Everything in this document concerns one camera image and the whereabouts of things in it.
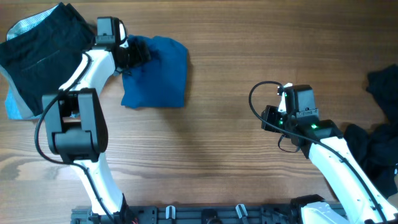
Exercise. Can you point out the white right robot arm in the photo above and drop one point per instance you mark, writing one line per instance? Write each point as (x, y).
(323, 144)

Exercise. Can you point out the dark crumpled garment pile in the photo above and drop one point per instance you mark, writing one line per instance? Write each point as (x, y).
(376, 152)

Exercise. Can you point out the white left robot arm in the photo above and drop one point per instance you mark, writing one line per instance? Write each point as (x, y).
(77, 131)

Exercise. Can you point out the blue polo shirt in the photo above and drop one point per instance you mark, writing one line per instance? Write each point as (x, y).
(160, 82)

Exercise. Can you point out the dark green folded trousers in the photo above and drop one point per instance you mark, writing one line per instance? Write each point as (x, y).
(42, 59)

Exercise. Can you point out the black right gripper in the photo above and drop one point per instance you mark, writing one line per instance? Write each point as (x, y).
(270, 117)

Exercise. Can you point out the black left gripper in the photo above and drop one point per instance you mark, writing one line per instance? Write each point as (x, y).
(137, 53)

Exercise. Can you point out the light blue folded garment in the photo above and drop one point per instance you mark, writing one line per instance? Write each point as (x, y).
(15, 106)

